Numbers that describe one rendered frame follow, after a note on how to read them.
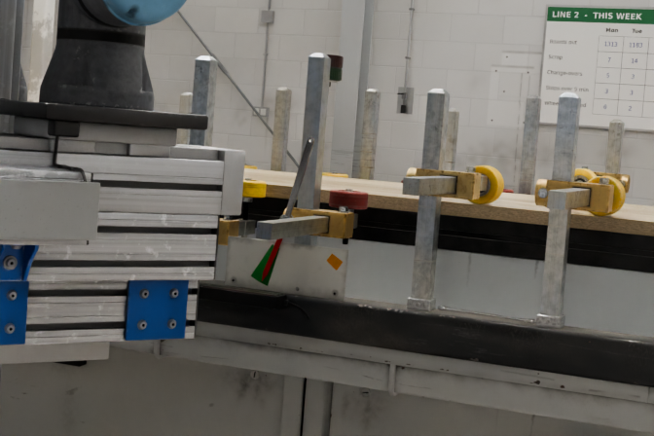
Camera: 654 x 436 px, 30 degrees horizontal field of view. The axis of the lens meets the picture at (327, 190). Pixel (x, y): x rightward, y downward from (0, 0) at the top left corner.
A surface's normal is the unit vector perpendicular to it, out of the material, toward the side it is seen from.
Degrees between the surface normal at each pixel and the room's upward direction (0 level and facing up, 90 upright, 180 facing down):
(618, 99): 90
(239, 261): 90
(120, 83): 73
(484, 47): 90
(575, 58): 90
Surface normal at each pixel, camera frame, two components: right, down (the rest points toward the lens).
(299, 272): -0.37, 0.02
